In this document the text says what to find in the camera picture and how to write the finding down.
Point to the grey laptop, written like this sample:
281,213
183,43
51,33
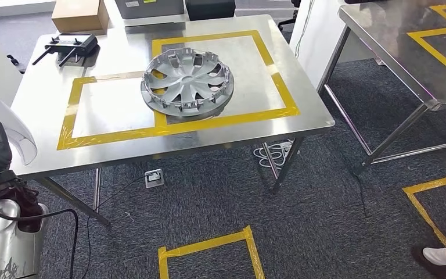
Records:
150,7

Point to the yellow floor tape square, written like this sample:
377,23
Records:
438,181
207,242

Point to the white curved plastic part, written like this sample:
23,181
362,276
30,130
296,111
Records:
11,123

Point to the stainless steel workbench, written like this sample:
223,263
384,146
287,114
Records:
111,100

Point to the brown cardboard box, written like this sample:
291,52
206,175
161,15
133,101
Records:
78,15

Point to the person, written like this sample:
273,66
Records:
438,256

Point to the white panel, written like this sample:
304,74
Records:
323,57

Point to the black remote controller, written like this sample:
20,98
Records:
73,42

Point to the stainless steel table frame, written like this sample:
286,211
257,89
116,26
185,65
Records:
392,46

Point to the silver wheel hubcap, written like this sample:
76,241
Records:
186,83

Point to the white floor power socket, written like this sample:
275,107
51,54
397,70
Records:
154,178

